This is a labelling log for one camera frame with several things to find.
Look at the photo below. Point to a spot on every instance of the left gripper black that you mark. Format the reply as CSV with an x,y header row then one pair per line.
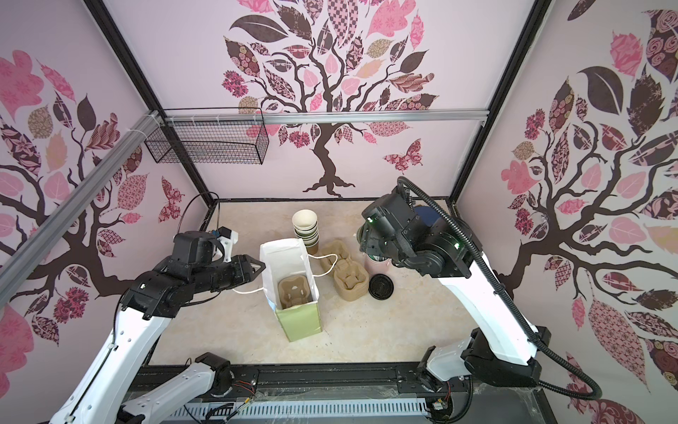
x,y
244,271

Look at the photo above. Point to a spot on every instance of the white slotted cable duct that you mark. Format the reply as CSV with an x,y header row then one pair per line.
x,y
303,411

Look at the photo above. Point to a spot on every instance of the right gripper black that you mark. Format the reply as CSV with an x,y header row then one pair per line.
x,y
367,239

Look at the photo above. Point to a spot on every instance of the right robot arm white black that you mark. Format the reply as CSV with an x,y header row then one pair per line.
x,y
505,349

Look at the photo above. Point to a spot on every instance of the black coffee lid stack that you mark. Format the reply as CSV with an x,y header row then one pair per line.
x,y
381,287

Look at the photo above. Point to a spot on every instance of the black wire basket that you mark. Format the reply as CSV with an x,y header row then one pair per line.
x,y
231,135

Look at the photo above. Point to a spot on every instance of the stack of paper cups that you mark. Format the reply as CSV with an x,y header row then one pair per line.
x,y
305,225

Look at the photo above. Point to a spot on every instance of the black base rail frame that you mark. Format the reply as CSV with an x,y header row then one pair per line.
x,y
389,380

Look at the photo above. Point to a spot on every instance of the brown pulp cup carrier stack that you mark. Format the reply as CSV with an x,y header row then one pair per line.
x,y
351,279

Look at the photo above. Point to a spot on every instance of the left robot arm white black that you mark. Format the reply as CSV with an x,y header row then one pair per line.
x,y
143,312

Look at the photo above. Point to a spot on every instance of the aluminium rail left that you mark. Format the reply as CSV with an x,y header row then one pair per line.
x,y
20,266

